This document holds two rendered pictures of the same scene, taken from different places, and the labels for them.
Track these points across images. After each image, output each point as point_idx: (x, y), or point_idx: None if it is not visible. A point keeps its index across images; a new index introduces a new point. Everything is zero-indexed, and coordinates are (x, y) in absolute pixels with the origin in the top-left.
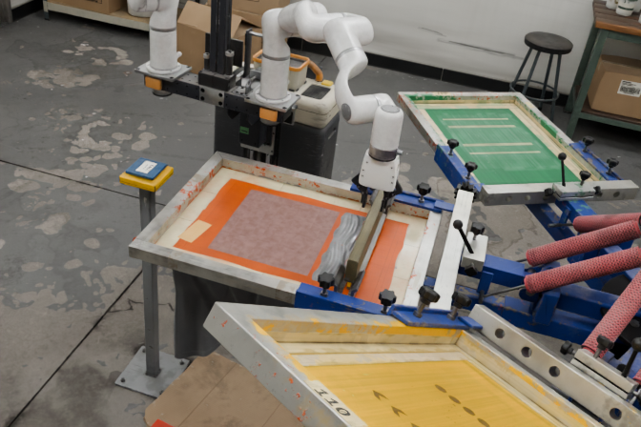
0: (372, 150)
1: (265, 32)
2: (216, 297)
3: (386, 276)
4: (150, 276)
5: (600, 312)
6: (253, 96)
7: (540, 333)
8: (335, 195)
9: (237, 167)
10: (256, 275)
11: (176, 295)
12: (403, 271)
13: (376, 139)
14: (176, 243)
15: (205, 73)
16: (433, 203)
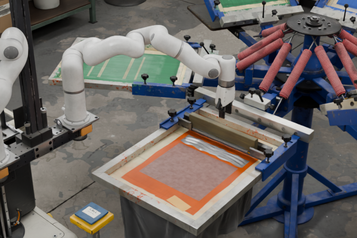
0: (228, 83)
1: (75, 76)
2: (212, 223)
3: None
4: None
5: (296, 88)
6: (71, 126)
7: (281, 117)
8: (161, 139)
9: (111, 170)
10: (242, 183)
11: None
12: None
13: (230, 76)
14: (189, 213)
15: (35, 136)
16: (195, 104)
